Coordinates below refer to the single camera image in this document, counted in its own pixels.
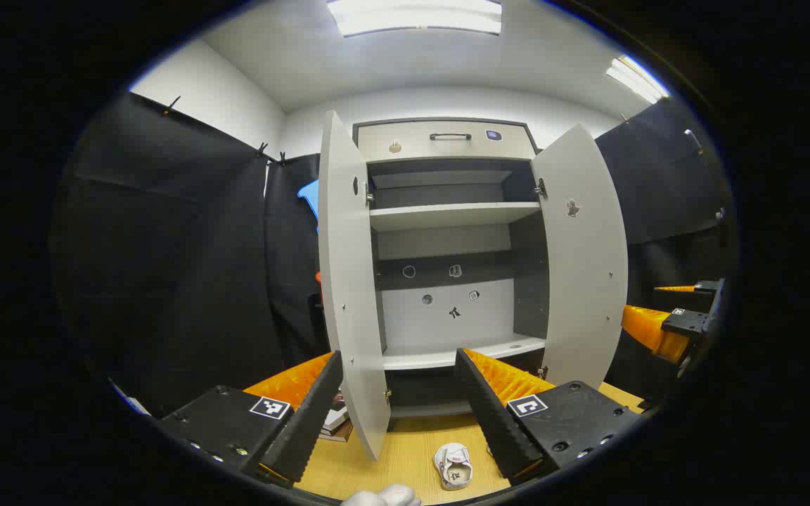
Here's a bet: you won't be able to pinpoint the white book portrait cover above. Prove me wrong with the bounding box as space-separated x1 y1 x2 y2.
324 394 351 431

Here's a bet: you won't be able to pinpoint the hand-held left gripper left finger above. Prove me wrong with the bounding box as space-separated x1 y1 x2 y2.
157 350 345 487

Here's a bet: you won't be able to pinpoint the grey shoe cabinet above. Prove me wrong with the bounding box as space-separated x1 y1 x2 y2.
352 117 550 421

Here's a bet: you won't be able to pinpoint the grey cabinet door square stickers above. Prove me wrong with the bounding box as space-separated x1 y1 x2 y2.
530 124 629 389

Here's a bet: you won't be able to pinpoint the grey cabinet door checkered sticker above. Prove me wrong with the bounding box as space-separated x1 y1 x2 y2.
318 110 392 462

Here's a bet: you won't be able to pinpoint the white blue printed sheet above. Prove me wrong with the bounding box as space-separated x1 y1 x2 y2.
111 379 153 417

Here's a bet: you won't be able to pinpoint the grey cabinet shelf board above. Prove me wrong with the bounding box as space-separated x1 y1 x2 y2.
368 202 542 233

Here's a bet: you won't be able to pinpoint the grey cabinet drawer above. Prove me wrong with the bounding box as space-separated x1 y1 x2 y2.
357 121 536 162

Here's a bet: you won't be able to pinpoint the white shoe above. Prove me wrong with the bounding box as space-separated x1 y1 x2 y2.
433 443 474 491

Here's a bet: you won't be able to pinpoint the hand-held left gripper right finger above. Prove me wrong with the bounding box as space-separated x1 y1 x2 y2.
454 347 641 487

